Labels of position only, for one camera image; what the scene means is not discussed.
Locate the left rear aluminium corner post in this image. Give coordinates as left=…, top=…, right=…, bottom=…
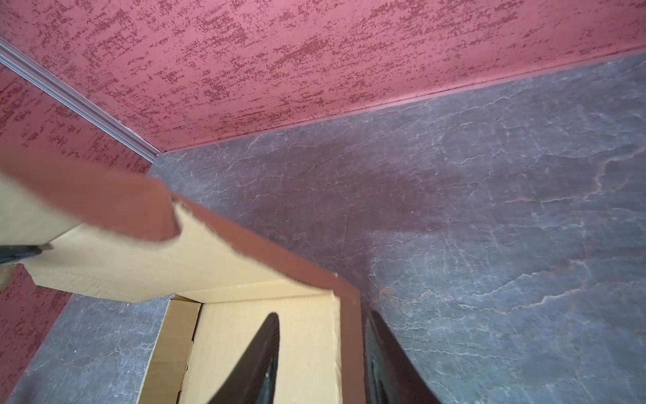
left=1, top=38, right=162, bottom=163

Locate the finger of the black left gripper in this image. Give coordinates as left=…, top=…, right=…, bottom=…
left=0, top=244, right=50, bottom=264

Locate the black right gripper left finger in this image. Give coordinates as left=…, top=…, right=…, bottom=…
left=210, top=312, right=280, bottom=404

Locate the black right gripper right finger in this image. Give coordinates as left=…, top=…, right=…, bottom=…
left=364, top=311, right=441, bottom=404

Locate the brown cardboard box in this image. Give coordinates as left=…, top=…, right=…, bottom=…
left=1, top=148, right=366, bottom=403

